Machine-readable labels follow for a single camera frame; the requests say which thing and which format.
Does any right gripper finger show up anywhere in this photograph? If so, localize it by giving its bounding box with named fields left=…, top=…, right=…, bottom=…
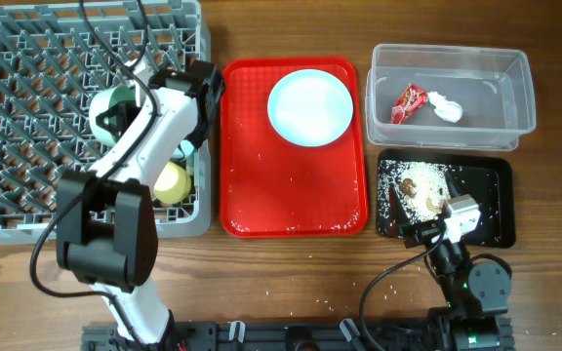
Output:
left=388, top=187, right=410, bottom=227
left=444, top=172, right=463, bottom=198

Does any green bowl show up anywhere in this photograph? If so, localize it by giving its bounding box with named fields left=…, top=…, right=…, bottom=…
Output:
left=89, top=86, right=141, bottom=147

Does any leftover rice and food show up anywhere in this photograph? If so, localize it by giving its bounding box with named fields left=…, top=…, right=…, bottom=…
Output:
left=377, top=160, right=451, bottom=223

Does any white napkin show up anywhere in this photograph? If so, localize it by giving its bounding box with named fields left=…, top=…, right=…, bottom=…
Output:
left=428, top=92, right=463, bottom=123

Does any yellow plastic cup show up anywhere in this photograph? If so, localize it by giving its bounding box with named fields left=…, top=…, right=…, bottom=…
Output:
left=153, top=162, right=192, bottom=204

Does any red snack wrapper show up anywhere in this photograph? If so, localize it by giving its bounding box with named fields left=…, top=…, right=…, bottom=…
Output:
left=390, top=84, right=428, bottom=125

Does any large light blue plate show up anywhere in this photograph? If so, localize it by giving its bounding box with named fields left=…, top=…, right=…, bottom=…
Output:
left=266, top=68, right=354, bottom=147

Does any small light blue saucer bowl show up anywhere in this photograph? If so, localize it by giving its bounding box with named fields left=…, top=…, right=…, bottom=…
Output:
left=171, top=139, right=195, bottom=161

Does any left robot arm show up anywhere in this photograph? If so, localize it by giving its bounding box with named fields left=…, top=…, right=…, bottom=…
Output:
left=56, top=60, right=225, bottom=350

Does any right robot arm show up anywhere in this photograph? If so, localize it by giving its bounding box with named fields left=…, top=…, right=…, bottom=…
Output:
left=389, top=189, right=514, bottom=350

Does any grey plastic dishwasher rack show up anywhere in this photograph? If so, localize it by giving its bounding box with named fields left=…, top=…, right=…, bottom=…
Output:
left=0, top=0, right=211, bottom=246

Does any clear plastic waste bin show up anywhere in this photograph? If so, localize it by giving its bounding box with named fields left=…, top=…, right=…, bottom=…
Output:
left=365, top=44, right=537, bottom=151

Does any black plastic tray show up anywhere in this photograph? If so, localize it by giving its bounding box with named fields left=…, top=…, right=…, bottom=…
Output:
left=376, top=149, right=516, bottom=249

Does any red plastic serving tray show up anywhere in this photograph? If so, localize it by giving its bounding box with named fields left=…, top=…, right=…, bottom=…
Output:
left=219, top=57, right=369, bottom=239

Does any right black cable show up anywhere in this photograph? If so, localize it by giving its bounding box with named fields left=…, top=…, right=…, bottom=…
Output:
left=358, top=228, right=451, bottom=351

